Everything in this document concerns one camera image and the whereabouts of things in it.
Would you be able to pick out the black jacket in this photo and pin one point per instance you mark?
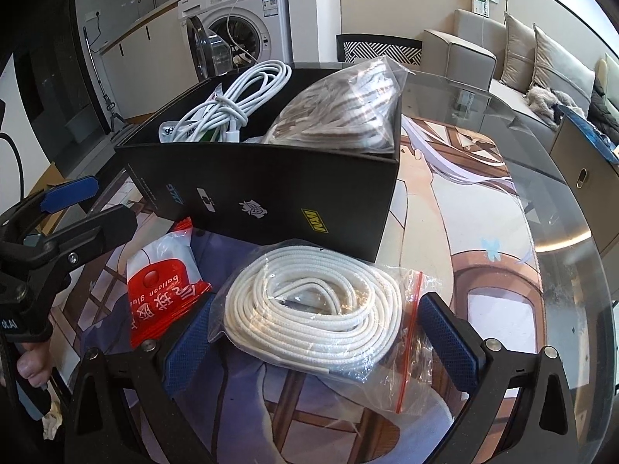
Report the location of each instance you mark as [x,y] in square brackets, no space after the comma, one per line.
[604,111]

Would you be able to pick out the grey furry blanket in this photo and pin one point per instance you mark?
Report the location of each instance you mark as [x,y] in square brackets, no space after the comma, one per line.
[544,96]

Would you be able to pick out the wide grey cushion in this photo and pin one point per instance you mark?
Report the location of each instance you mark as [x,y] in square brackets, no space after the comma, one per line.
[561,72]

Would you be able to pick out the narrow grey cushion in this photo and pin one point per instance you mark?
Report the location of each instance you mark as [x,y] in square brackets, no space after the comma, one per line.
[520,53]

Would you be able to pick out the grey sofa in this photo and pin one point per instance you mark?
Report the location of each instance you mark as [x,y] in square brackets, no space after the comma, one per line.
[459,53]

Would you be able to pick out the person's left hand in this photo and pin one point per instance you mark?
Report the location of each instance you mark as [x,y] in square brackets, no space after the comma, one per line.
[31,365]

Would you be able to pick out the red white glue packet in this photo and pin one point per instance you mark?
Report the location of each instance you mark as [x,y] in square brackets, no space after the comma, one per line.
[159,295]

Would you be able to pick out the printed table mat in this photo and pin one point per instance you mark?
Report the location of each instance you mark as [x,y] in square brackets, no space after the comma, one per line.
[483,270]

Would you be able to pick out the beige drawer cabinet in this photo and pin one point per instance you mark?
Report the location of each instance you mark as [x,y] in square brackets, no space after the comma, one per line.
[580,203]

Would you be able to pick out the white washing machine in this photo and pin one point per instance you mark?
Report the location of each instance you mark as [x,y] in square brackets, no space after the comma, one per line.
[271,19]

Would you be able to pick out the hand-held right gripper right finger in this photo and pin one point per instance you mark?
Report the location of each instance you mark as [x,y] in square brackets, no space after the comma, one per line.
[449,343]

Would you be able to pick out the white kitchen cabinet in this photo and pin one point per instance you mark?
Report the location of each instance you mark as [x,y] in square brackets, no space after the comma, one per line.
[145,58]

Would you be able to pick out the green white medicine packet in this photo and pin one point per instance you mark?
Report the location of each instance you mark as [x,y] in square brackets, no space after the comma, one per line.
[169,131]

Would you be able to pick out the black white patterned chair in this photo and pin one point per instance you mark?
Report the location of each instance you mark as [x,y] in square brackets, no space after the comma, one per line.
[377,51]

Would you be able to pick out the black cardboard box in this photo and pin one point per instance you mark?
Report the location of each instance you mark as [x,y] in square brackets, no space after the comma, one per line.
[271,193]

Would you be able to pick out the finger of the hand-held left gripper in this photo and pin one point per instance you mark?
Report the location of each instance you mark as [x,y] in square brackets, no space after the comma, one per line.
[67,194]
[87,232]

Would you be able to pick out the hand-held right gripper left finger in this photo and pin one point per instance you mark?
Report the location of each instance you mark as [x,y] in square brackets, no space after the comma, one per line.
[188,343]

